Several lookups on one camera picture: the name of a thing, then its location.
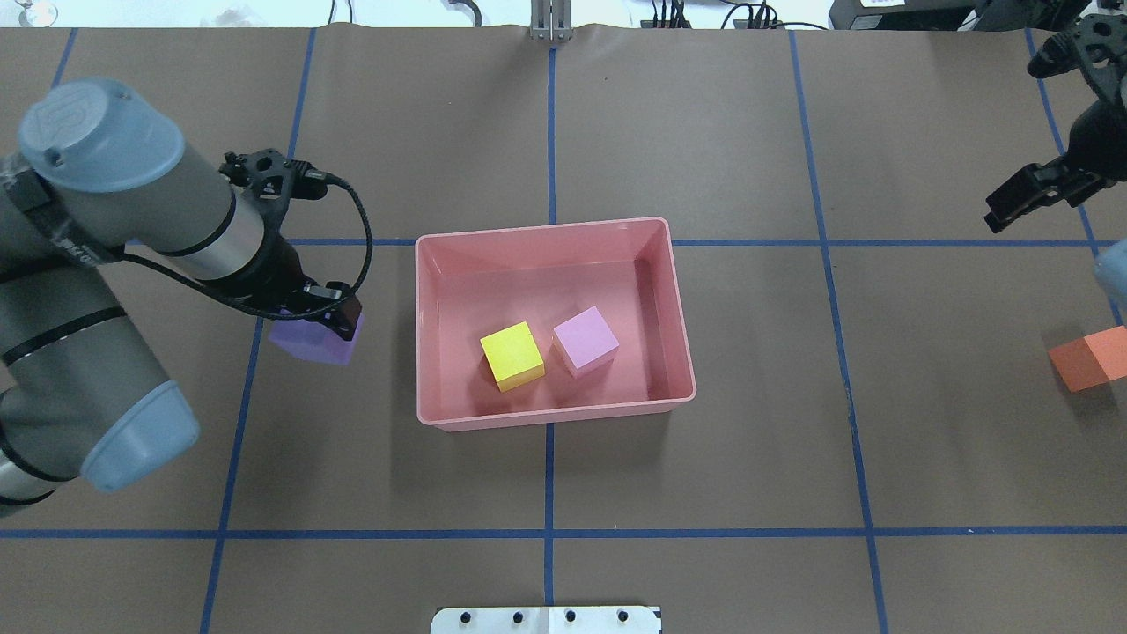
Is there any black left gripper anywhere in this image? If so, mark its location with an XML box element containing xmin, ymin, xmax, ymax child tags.
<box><xmin>208</xmin><ymin>150</ymin><xmax>363</xmax><ymax>342</ymax></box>

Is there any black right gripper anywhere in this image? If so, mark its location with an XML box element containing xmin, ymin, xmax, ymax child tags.
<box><xmin>983</xmin><ymin>14</ymin><xmax>1126</xmax><ymax>234</ymax></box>

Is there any purple foam block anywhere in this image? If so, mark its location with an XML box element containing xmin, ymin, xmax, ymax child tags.
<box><xmin>267</xmin><ymin>313</ymin><xmax>365</xmax><ymax>366</ymax></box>

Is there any orange foam block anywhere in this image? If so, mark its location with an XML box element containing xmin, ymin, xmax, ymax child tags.
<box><xmin>1048</xmin><ymin>325</ymin><xmax>1126</xmax><ymax>393</ymax></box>

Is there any yellow foam block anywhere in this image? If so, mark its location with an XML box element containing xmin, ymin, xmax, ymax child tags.
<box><xmin>480</xmin><ymin>321</ymin><xmax>545</xmax><ymax>393</ymax></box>

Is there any pink foam block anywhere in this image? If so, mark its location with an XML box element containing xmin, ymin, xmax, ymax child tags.
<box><xmin>552</xmin><ymin>306</ymin><xmax>620</xmax><ymax>379</ymax></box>

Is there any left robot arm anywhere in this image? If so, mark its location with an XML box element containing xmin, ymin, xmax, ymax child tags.
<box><xmin>1</xmin><ymin>77</ymin><xmax>374</xmax><ymax>517</ymax></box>

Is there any pink plastic bin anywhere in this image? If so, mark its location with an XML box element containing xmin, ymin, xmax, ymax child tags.
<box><xmin>415</xmin><ymin>217</ymin><xmax>696</xmax><ymax>432</ymax></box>

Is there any black equipment box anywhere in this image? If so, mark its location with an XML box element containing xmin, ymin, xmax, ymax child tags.
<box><xmin>829</xmin><ymin>1</ymin><xmax>1091</xmax><ymax>32</ymax></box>

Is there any white metal mounting plate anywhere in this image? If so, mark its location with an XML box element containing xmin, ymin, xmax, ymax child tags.
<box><xmin>431</xmin><ymin>605</ymin><xmax>664</xmax><ymax>633</ymax></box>

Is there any grey metal bracket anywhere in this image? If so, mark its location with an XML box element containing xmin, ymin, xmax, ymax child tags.
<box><xmin>529</xmin><ymin>0</ymin><xmax>574</xmax><ymax>45</ymax></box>

